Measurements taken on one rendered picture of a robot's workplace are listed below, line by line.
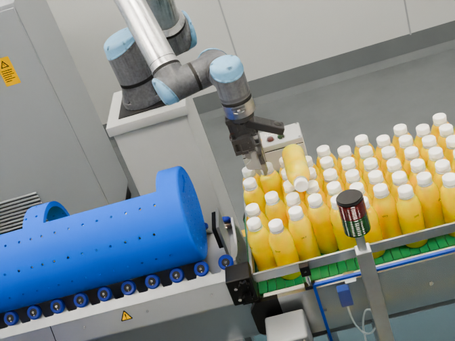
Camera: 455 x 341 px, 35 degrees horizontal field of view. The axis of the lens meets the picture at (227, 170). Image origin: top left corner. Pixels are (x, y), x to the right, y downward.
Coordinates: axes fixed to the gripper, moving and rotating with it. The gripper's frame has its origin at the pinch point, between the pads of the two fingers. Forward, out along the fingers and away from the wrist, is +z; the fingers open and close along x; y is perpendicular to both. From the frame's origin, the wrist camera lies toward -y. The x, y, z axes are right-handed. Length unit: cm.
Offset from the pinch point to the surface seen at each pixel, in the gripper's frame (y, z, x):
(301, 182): -9.6, -3.5, 18.3
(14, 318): 84, 13, 24
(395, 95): -72, 110, -218
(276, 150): -3.8, 1.7, -10.7
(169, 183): 25.6, -13.8, 16.8
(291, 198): -5.6, 0.7, 18.6
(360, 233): -21, -8, 52
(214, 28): 28, 52, -267
